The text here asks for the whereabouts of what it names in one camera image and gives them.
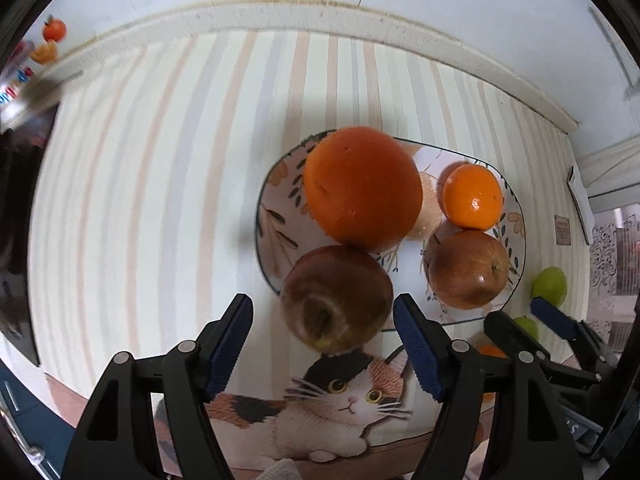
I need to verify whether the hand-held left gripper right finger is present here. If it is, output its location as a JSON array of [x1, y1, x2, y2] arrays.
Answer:
[[392, 294, 586, 480]]

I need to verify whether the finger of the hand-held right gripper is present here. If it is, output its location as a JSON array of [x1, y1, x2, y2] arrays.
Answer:
[[482, 310, 602, 391], [530, 296, 615, 375]]

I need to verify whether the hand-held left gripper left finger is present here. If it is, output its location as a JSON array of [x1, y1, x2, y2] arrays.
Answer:
[[60, 292, 256, 480]]

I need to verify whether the dark green apple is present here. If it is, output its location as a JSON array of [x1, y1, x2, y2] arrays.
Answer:
[[512, 316, 540, 341]]

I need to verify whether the lime green apple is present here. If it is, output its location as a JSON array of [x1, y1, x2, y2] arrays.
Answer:
[[531, 266, 569, 308]]

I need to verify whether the oval floral ceramic plate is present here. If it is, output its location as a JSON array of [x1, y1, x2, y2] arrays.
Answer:
[[255, 129, 527, 333]]

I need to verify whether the brownish red apple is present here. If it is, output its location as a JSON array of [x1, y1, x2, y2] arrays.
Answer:
[[281, 245, 394, 356]]

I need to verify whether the patterned glass door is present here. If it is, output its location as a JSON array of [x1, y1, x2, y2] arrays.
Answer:
[[590, 205, 640, 346]]

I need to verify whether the white notebook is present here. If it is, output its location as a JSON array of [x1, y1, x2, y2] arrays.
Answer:
[[567, 164, 596, 246]]

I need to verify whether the small mandarin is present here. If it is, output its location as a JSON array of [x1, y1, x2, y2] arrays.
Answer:
[[442, 162, 503, 229]]

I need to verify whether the large orange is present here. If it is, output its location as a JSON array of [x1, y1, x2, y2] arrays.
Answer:
[[303, 126, 423, 253]]

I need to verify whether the striped cat print mat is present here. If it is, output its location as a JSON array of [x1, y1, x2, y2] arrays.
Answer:
[[30, 30, 596, 480]]

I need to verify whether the blue kitchen cabinet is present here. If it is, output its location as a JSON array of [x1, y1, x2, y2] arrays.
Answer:
[[0, 355, 66, 480]]

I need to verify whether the colourful letter wall sticker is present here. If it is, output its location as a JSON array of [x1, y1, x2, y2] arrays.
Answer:
[[0, 42, 36, 106]]

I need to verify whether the persimmon wall sticker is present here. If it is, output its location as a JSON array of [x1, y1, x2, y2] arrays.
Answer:
[[42, 16, 67, 42]]

